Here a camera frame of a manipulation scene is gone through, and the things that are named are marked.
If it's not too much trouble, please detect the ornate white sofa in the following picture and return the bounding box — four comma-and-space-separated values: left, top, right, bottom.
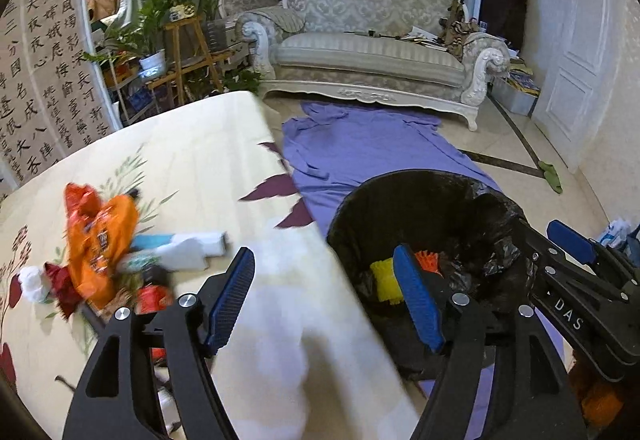
236, 0, 510, 130

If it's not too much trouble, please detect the white tissue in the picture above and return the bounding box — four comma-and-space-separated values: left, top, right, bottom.
18, 266, 51, 304

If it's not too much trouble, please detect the purple cloth on floor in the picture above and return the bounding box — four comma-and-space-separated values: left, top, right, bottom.
281, 100, 566, 440

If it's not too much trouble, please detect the white panel door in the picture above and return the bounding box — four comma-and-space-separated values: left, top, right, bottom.
534, 0, 626, 171

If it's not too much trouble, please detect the yellow foam net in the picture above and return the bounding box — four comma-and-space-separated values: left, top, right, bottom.
370, 258, 404, 305

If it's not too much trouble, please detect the wooden plant stand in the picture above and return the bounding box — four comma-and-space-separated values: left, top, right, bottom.
143, 16, 231, 108

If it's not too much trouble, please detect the white toothpaste tube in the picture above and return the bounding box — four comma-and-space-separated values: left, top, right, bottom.
117, 231, 228, 273

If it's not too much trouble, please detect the storage box with items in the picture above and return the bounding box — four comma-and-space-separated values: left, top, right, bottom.
491, 58, 541, 117

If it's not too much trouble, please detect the black lined trash bin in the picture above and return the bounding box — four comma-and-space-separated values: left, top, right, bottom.
326, 169, 534, 380

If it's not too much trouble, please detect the long black tube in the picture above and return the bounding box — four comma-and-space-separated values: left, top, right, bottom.
78, 301, 105, 336

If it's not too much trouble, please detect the metal shelf rack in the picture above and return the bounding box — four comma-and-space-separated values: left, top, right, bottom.
100, 57, 160, 127

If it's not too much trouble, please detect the potted plant white pot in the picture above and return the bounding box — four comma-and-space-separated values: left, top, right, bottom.
82, 0, 191, 66

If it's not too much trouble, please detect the orange snack bag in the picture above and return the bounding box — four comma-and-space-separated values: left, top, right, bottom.
66, 194, 139, 309

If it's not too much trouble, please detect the green rag on floor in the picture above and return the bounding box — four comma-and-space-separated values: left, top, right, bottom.
537, 161, 563, 194

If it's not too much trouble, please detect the red plastic bag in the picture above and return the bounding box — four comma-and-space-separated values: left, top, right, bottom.
64, 182, 102, 226

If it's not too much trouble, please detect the calligraphy folding screen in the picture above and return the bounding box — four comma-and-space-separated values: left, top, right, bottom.
1, 0, 122, 197

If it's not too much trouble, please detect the orange foam net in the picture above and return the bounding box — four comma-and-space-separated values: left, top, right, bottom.
414, 251, 442, 275

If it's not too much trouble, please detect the dark red wrapper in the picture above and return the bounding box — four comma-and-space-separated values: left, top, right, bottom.
44, 263, 84, 321

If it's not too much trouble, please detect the red spray bottle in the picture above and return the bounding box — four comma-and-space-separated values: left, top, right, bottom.
135, 267, 177, 363

